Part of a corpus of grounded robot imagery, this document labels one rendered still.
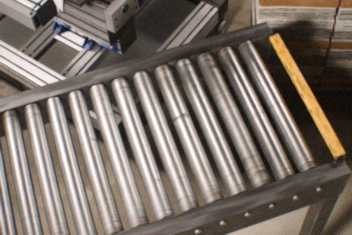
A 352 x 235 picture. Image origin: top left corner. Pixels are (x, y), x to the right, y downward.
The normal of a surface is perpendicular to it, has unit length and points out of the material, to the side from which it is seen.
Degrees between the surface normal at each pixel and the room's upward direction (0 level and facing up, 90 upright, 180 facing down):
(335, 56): 90
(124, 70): 0
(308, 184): 0
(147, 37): 0
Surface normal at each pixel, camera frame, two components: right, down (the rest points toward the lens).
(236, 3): -0.05, -0.56
